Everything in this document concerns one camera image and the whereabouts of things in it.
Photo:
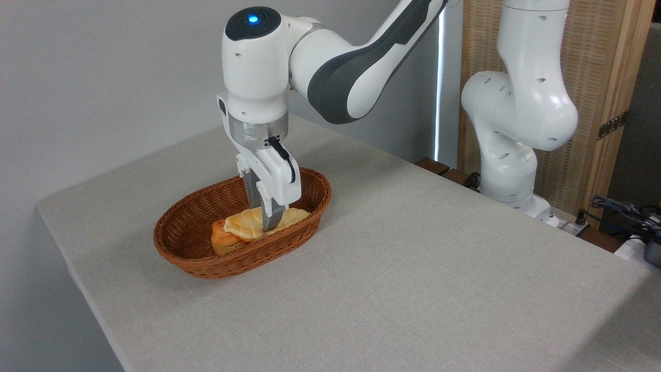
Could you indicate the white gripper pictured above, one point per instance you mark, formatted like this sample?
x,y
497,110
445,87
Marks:
x,y
281,178

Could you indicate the pale bread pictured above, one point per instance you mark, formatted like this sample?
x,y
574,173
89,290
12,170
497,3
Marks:
x,y
245,227

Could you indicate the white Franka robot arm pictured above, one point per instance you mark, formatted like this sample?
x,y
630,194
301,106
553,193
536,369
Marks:
x,y
351,72

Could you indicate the orange-brown bread bun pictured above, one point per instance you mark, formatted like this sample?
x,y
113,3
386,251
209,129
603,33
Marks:
x,y
224,244

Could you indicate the brown oval wicker basket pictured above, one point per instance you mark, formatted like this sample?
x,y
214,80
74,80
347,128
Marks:
x,y
181,235

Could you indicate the grey tablecloth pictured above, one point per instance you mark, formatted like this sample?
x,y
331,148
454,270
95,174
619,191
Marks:
x,y
413,289

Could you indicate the white power strip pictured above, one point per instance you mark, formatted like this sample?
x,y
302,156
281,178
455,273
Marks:
x,y
567,226

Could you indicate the black power plug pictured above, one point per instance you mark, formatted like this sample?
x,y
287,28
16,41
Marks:
x,y
581,217

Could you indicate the black screen hinge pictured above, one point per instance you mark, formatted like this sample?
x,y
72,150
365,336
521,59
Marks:
x,y
613,124

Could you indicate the dark grey box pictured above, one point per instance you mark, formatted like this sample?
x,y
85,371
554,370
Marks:
x,y
652,252

